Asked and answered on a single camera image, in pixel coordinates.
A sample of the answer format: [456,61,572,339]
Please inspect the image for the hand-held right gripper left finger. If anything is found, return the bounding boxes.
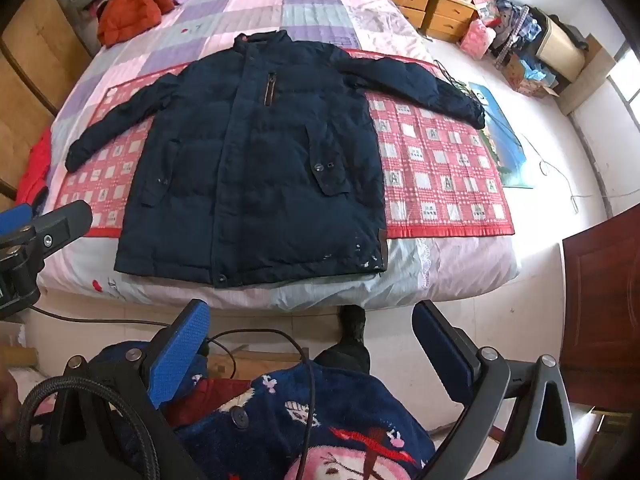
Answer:
[49,299,212,456]

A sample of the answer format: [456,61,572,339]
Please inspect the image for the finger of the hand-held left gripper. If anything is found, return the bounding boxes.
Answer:
[0,203,33,236]
[27,200,94,261]

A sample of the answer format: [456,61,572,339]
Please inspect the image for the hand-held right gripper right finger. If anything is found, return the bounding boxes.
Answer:
[411,300,582,480]

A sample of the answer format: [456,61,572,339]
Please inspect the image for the navy padded jacket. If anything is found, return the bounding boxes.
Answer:
[65,30,487,288]

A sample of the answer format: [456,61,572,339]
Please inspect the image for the pile of clothes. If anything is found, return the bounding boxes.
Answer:
[480,0,542,68]

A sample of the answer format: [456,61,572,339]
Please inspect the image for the red garment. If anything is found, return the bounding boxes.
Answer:
[15,127,53,211]

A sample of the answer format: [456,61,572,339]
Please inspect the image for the person's dark trouser leg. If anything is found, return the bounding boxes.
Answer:
[314,305,372,376]

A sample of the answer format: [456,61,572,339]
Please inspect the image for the person's printed navy sweater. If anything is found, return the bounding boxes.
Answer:
[90,340,436,480]

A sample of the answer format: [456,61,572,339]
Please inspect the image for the brown wooden door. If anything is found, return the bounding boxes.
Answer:
[562,205,640,411]

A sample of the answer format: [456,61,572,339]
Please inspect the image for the wooden wardrobe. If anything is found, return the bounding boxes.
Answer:
[0,0,106,201]

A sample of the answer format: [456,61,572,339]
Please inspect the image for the red checkered mat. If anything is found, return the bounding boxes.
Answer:
[52,47,516,241]

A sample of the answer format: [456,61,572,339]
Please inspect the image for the blue floor poster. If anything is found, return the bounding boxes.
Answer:
[467,82,536,190]

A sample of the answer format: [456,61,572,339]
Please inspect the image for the orange padded jacket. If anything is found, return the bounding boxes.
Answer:
[96,0,176,47]

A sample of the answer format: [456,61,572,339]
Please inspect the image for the cardboard box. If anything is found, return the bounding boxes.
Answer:
[502,52,561,98]

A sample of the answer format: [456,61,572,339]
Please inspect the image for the flat cardboard sheet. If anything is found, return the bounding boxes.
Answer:
[555,35,617,116]

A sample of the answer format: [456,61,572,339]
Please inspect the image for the pink bag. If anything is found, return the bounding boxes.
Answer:
[460,19,497,58]

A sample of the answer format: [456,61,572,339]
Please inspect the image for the beige box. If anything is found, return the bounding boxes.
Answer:
[535,12,588,83]

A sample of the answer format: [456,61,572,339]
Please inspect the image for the patchwork quilt bed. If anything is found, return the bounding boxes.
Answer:
[37,0,521,311]

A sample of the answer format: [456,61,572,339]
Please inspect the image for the wooden nightstand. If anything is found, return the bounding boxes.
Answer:
[385,0,478,41]

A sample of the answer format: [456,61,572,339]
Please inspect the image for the black braided cable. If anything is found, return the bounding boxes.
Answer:
[15,377,162,480]

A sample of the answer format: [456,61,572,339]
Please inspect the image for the thin black cable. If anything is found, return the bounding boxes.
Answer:
[30,305,321,466]

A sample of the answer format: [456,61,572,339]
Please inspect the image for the white floor cable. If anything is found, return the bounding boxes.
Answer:
[520,132,613,213]

